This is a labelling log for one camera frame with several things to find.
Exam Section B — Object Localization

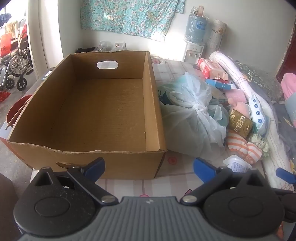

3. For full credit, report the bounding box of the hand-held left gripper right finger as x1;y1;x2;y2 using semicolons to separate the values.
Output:
180;158;266;205

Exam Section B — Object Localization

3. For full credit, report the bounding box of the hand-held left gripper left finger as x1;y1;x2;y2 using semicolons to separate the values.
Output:
35;157;119;206

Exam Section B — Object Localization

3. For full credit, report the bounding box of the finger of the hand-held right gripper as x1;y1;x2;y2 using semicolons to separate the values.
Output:
276;167;296;184
273;189;296;222

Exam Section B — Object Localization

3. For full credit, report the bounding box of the orange striped white towel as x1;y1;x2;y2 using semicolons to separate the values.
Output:
225;130;263;164

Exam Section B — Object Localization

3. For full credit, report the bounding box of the brown cardboard box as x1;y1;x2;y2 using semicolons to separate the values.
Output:
6;50;168;180

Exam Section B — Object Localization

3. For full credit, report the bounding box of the white blue wipes pack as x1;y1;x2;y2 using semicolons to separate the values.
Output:
248;95;270;135

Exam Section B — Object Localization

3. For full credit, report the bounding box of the pink plush toy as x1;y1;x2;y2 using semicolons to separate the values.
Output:
228;98;250;118

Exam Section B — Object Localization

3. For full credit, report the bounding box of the pink towel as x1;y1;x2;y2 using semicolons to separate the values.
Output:
225;89;247;102

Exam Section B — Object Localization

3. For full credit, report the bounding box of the pink soft cloth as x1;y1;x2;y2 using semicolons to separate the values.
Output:
281;73;296;101

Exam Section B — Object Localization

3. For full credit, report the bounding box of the white plastic cup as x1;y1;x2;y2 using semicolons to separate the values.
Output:
223;154;252;173

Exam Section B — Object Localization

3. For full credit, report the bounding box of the green white scrunchie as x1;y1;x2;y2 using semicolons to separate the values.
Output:
251;133;270;156

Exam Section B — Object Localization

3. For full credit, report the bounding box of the tied translucent plastic bag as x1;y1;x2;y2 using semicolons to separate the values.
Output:
158;72;228;156

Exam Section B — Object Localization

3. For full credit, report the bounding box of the grey quilt with yellow print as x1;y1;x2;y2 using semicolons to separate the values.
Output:
273;102;296;167

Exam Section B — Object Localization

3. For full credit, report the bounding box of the gold foil packet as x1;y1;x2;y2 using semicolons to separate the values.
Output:
229;108;253;137

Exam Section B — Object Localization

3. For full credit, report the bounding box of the blue flat box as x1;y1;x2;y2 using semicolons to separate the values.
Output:
205;78;232;91

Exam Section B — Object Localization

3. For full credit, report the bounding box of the wooden stick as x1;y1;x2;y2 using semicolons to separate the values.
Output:
5;100;29;128

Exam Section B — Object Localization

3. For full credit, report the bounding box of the green floral pillow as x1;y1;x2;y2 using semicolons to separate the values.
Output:
233;61;285;102

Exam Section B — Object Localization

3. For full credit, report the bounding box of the checkered printed mat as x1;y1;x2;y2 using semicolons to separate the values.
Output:
31;56;275;201

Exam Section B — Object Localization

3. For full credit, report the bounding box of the red basin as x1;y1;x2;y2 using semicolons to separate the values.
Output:
6;95;33;127

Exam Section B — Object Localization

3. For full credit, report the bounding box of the pink wet wipes pack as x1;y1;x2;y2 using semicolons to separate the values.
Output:
198;58;229;80

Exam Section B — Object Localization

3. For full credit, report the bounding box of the grey case with label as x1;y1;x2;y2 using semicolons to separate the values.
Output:
35;67;56;84

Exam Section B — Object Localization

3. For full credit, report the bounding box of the white plaid-stitched blanket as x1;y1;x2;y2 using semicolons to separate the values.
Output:
209;51;296;193

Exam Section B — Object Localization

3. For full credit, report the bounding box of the white water dispenser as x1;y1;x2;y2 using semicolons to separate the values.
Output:
184;43;205;63

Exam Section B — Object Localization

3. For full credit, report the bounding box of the clear plastic bag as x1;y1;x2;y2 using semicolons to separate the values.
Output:
95;40;114;52

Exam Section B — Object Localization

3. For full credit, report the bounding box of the red white plastic bag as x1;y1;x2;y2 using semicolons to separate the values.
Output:
110;42;127;52

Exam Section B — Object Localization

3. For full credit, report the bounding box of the folded wheelchair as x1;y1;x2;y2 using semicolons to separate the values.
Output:
0;50;34;91

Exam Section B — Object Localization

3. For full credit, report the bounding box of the rolled printed paper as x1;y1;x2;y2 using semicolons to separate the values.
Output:
206;20;226;52

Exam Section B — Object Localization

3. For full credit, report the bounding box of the blue water jug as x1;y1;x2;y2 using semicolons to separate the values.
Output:
185;13;208;45

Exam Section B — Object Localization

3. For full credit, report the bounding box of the white curtain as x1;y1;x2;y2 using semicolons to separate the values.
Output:
28;0;64;70

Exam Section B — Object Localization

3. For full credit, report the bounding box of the yellow hanging towel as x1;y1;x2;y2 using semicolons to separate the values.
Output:
5;21;19;39

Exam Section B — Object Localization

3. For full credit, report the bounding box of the blue hanging garment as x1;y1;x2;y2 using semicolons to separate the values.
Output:
0;13;12;25

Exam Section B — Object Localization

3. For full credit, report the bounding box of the teal floral wall cloth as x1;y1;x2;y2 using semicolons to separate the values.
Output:
80;0;186;42

